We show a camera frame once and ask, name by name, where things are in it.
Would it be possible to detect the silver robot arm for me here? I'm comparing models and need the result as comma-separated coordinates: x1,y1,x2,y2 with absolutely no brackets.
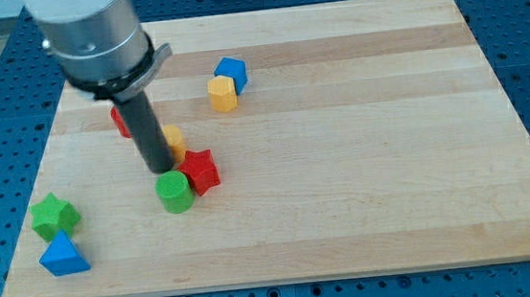
23,0,173,102

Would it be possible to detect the yellow circle block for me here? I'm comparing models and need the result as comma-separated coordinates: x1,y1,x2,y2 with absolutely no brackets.
162,125,187,164

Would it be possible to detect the green circle block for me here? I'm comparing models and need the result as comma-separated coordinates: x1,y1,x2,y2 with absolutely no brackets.
155,171,195,214

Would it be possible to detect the red circle block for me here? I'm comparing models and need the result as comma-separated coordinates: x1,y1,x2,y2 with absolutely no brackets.
110,105,131,139

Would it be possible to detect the red star block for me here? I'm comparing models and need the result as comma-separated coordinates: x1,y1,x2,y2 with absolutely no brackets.
177,149,221,196

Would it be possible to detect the yellow hexagon block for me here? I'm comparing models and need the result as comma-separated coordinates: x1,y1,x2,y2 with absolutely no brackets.
207,76,238,113

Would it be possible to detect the wooden board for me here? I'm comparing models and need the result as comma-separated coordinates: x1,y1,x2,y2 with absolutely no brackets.
2,0,530,297

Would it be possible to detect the blue cube block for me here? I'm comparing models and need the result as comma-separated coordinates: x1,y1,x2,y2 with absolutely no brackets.
214,57,248,95

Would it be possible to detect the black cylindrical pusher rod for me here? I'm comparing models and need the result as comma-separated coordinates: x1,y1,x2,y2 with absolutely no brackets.
113,92,175,173

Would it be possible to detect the green star block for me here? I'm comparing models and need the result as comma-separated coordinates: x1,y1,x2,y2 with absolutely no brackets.
30,194,81,242

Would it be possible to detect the blue triangle block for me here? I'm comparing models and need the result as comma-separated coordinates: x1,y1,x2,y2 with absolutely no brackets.
39,230,91,277

